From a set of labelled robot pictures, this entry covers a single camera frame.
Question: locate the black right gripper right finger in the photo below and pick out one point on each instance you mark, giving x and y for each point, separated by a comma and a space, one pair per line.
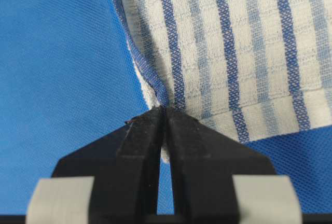
203, 162

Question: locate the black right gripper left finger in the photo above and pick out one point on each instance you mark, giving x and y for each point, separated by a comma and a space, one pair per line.
125, 165

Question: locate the blue white striped towel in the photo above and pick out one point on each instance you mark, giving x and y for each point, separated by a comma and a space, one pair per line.
250, 69

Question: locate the blue table cloth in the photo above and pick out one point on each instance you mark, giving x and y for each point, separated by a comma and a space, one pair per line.
67, 78

